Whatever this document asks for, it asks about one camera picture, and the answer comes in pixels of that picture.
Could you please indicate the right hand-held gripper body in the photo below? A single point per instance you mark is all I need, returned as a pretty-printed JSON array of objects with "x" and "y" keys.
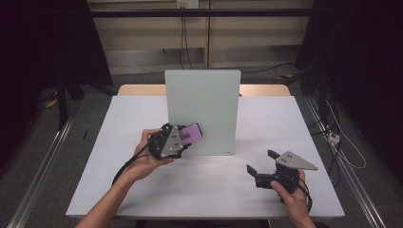
[{"x": 285, "y": 175}]

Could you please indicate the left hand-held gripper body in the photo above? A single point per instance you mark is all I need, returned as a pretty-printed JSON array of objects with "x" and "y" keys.
[{"x": 166, "y": 142}]

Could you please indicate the purple whiteboard eraser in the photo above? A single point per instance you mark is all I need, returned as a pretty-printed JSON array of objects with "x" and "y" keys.
[{"x": 193, "y": 133}]

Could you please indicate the glass whiteboard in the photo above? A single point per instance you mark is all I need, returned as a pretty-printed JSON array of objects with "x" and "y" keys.
[{"x": 206, "y": 104}]

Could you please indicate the person's right hand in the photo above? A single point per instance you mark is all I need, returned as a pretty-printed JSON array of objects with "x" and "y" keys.
[{"x": 297, "y": 202}]

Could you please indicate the person's left hand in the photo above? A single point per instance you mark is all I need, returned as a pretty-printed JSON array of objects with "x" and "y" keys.
[{"x": 142, "y": 164}]

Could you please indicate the wooden table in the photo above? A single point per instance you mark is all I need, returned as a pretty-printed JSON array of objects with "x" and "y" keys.
[{"x": 139, "y": 90}]

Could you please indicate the black metal stand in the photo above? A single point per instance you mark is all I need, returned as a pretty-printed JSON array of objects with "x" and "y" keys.
[{"x": 62, "y": 101}]

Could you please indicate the black horizontal bar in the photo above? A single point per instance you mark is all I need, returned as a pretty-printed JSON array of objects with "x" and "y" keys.
[{"x": 202, "y": 12}]

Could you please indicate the black curtain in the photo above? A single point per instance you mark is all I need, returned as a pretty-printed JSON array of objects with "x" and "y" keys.
[
  {"x": 358, "y": 47},
  {"x": 47, "y": 41}
]

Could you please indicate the aluminium floor rail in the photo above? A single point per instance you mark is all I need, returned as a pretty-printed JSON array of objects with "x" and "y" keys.
[
  {"x": 348, "y": 177},
  {"x": 41, "y": 177}
]

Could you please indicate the wooden wall post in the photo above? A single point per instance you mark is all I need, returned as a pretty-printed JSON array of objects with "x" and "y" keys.
[{"x": 208, "y": 41}]

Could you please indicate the wall socket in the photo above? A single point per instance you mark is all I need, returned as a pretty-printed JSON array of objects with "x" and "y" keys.
[{"x": 188, "y": 3}]

